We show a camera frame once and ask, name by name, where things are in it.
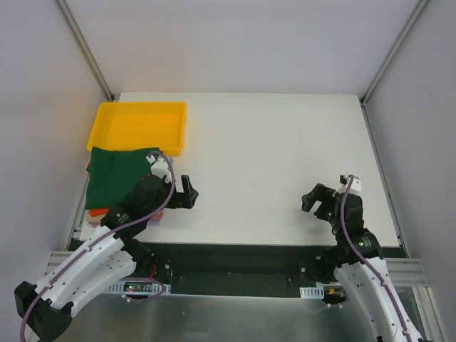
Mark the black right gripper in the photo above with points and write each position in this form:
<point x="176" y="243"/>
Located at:
<point x="321" y="205"/>

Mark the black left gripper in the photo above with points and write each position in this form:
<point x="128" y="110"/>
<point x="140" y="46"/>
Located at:
<point x="181" y="199"/>

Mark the green t-shirt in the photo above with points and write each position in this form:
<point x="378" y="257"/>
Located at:
<point x="113" y="174"/>

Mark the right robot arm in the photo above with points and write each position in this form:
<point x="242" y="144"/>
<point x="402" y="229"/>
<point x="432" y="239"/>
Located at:
<point x="357" y="262"/>

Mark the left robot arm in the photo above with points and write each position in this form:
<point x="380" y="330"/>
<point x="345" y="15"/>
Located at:
<point x="110" y="254"/>

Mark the pink folded t-shirt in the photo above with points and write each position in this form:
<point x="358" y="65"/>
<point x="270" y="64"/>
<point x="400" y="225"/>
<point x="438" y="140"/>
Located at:
<point x="158" y="216"/>

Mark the lilac folded t-shirt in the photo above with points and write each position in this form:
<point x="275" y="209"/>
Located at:
<point x="153" y="222"/>

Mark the yellow plastic tray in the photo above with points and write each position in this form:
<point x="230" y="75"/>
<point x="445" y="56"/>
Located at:
<point x="125" y="126"/>

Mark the orange folded t-shirt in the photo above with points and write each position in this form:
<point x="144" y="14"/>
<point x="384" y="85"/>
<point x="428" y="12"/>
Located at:
<point x="98" y="212"/>

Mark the beige folded t-shirt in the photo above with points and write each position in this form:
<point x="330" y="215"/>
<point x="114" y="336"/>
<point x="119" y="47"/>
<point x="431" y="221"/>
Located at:
<point x="93" y="220"/>

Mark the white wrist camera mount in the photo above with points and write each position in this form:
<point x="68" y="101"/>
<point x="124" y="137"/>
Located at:
<point x="350" y="183"/>
<point x="159" y="166"/>

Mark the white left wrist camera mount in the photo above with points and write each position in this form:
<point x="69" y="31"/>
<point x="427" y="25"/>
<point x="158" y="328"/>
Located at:
<point x="159" y="166"/>

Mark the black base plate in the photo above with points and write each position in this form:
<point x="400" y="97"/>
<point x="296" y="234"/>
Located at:
<point x="234" y="270"/>

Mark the white slotted cable duct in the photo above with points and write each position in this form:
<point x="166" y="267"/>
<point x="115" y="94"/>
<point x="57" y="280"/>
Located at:
<point x="142" y="288"/>

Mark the aluminium front rail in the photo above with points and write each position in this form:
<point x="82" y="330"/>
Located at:
<point x="407" y="272"/>

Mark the right aluminium frame post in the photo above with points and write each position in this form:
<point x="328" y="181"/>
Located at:
<point x="394" y="50"/>

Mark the aluminium frame post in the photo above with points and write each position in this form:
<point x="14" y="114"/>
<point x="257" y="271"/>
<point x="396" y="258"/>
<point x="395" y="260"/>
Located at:
<point x="84" y="48"/>
<point x="394" y="50"/>

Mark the left aluminium frame post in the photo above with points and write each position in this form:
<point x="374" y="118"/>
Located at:
<point x="84" y="48"/>

